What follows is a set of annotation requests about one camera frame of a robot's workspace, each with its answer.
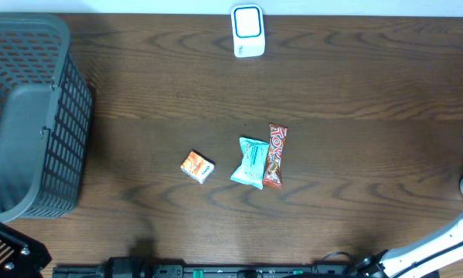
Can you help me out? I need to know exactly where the light blue snack packet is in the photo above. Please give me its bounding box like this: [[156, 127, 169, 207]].
[[230, 137, 269, 190]]

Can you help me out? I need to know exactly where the orange small carton box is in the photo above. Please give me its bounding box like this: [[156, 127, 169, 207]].
[[180, 151, 215, 184]]

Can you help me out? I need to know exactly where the red Top chocolate bar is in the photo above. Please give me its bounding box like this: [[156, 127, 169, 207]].
[[263, 124, 288, 188]]

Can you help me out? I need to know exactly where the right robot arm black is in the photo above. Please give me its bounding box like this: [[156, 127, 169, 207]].
[[349, 213, 463, 278]]

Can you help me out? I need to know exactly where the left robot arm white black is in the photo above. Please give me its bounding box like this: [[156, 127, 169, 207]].
[[0, 222, 52, 278]]

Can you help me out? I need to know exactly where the white barcode scanner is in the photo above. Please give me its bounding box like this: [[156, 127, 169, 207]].
[[231, 4, 266, 58]]

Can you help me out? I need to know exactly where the grey plastic basket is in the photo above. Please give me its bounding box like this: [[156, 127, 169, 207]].
[[0, 13, 94, 222]]

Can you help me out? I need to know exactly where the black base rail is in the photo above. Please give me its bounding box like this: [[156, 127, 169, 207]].
[[52, 257, 386, 278]]

